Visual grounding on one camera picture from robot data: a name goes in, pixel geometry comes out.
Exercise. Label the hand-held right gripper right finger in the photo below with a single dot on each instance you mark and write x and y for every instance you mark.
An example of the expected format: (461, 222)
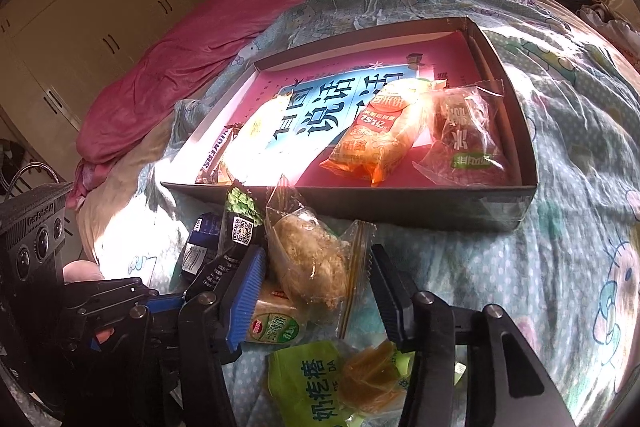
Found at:
(392, 302)

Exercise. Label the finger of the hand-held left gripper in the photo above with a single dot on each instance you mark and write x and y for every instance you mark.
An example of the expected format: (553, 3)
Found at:
(110, 292)

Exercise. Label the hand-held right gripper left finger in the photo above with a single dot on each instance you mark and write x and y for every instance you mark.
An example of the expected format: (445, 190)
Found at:
(245, 302)

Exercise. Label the beige snack packet green label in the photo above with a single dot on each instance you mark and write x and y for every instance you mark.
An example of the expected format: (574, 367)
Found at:
(275, 322)

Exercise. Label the green candy packet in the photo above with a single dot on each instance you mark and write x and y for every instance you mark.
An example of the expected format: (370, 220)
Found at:
(310, 387)
(406, 359)

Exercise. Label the black green pea snack packet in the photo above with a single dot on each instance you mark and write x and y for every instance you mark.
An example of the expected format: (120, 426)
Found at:
(235, 237)

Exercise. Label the clear floss pastry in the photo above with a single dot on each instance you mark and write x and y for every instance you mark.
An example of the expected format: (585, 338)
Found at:
(310, 257)

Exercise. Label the dark cardboard box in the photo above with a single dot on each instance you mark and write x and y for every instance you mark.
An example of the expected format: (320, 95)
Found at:
(350, 207)

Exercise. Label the brown chocolate bar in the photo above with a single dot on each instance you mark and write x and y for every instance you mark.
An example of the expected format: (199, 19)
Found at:
(215, 152)

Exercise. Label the orange bread packet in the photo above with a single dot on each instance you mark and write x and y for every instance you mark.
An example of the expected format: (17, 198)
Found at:
(375, 137)

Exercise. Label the clear packet with red cake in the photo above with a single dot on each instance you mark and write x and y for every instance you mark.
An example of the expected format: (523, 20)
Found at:
(460, 132)

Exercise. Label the person's left hand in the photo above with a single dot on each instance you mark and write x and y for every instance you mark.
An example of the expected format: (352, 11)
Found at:
(82, 271)

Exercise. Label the cream wardrobe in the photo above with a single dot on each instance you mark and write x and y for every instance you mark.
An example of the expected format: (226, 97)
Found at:
(90, 17)

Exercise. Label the pink blanket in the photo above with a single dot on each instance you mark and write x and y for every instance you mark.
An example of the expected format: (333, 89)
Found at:
(200, 57)

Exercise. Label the white plastic bag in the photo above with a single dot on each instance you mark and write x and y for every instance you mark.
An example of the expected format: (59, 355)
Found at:
(610, 19)

